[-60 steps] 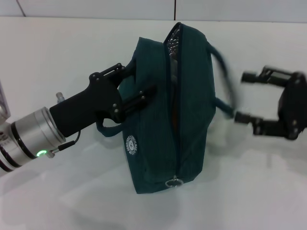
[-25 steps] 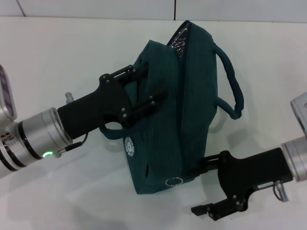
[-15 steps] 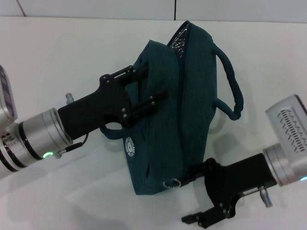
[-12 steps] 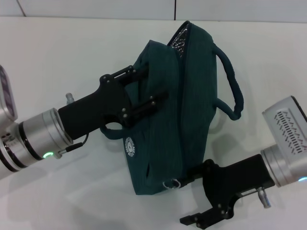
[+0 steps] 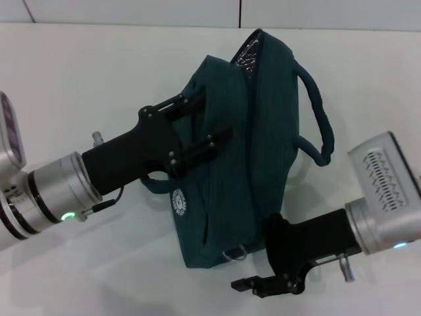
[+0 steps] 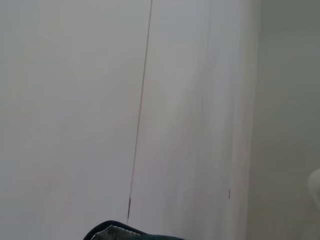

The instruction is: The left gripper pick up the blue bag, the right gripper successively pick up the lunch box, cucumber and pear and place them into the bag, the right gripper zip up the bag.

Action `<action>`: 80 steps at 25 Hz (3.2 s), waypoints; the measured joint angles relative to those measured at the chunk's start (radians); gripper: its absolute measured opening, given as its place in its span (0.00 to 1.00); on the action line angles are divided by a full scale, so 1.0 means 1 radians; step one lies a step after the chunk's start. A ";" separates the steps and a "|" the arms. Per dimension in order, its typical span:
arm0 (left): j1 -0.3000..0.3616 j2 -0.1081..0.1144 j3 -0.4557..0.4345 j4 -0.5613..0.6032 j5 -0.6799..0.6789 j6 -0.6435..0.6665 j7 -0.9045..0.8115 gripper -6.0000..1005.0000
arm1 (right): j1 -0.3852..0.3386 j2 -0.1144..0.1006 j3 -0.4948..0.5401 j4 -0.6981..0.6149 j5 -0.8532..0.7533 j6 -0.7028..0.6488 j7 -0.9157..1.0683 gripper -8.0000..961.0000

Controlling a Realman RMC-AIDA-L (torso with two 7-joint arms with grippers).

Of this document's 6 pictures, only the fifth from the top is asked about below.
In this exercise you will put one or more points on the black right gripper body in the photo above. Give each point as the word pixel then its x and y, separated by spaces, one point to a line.
pixel 312 240

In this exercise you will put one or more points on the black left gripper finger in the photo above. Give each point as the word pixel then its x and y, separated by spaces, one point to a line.
pixel 204 148
pixel 177 103

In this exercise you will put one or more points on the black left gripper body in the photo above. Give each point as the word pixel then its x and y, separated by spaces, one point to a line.
pixel 131 158

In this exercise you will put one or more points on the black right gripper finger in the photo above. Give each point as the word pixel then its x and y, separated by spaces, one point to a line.
pixel 266 285

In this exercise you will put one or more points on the dark teal fabric bag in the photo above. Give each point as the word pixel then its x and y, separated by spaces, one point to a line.
pixel 230 148

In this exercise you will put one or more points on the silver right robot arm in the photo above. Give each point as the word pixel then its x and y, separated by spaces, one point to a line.
pixel 378 227

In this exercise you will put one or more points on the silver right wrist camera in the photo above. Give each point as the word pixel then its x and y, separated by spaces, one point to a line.
pixel 378 171

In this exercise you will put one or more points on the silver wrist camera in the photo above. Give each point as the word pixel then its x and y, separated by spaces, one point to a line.
pixel 378 171
pixel 11 138

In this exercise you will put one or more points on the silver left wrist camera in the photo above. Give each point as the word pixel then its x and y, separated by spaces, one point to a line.
pixel 11 138

